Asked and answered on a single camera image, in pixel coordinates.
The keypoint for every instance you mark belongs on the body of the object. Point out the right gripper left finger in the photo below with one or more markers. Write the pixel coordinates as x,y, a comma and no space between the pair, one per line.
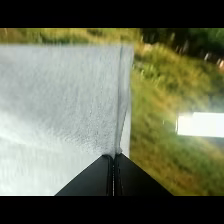
95,181

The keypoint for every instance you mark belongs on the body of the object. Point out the grey garment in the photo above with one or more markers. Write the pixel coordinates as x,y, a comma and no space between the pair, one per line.
56,110

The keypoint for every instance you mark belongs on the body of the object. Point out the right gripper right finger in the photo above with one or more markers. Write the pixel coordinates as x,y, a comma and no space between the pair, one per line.
136,182

